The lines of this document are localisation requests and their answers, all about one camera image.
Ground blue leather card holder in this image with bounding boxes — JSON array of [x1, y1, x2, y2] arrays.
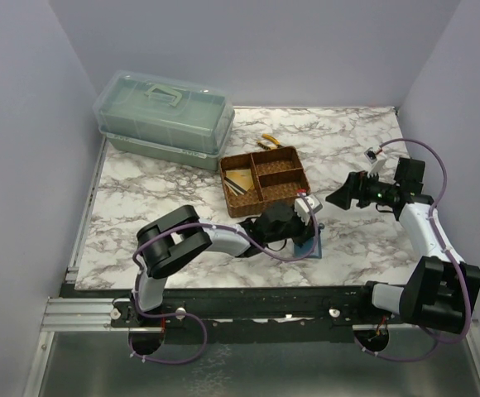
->
[[293, 223, 324, 259]]

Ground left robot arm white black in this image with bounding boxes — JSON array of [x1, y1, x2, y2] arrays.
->
[[132, 195, 322, 313]]

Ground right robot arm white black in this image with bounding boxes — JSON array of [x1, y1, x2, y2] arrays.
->
[[326, 158, 480, 334]]

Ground brown woven divided basket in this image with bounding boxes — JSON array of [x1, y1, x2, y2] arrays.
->
[[219, 146, 310, 218]]

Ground green plastic storage box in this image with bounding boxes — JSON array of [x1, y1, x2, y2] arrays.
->
[[93, 70, 235, 171]]

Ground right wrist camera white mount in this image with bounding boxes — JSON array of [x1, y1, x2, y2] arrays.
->
[[364, 147, 386, 176]]

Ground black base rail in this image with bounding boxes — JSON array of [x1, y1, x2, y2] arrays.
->
[[111, 285, 400, 345]]

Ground yellow handled pliers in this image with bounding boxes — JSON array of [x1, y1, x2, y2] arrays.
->
[[257, 134, 282, 151]]

